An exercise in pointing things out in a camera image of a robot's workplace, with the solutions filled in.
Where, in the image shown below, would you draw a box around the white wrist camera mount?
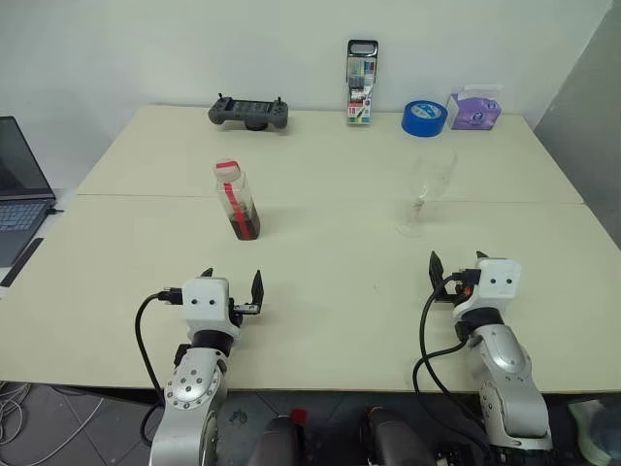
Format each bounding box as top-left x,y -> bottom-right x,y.
452,257 -> 523,322
180,277 -> 242,342

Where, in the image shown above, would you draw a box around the clear wine glass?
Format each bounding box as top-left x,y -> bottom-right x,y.
394,144 -> 460,238

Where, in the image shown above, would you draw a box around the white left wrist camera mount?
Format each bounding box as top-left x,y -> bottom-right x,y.
180,277 -> 242,342

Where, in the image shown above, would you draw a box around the plastic bottle with dark liquid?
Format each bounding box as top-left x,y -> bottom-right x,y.
211,158 -> 264,242

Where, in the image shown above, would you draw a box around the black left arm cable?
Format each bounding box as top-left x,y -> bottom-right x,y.
134,286 -> 183,447

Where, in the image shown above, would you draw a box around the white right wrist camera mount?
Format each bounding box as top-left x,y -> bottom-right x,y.
452,257 -> 523,322

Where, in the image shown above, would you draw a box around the pale green object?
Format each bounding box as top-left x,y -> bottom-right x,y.
568,396 -> 621,466

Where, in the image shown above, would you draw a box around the purple tissue box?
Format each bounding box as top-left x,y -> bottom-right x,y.
445,83 -> 507,132

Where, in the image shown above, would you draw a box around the grey laptop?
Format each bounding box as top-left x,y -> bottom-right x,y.
0,116 -> 57,269

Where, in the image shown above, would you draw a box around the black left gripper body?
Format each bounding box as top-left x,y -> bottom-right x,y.
227,294 -> 264,327

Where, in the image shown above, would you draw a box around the blue tape roll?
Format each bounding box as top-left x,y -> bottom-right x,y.
400,99 -> 449,139

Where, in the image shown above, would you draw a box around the marker pen pack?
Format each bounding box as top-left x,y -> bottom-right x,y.
345,39 -> 380,127

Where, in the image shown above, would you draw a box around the white floor cables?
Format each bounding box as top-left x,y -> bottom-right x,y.
0,380 -> 106,449

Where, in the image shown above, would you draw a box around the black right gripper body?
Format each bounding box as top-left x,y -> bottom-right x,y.
433,266 -> 482,305

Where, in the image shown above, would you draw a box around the grey handheld remote controller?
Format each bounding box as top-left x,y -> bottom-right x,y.
208,93 -> 290,133

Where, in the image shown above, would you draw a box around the dark rounded shape red tab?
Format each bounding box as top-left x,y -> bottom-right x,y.
260,408 -> 309,466

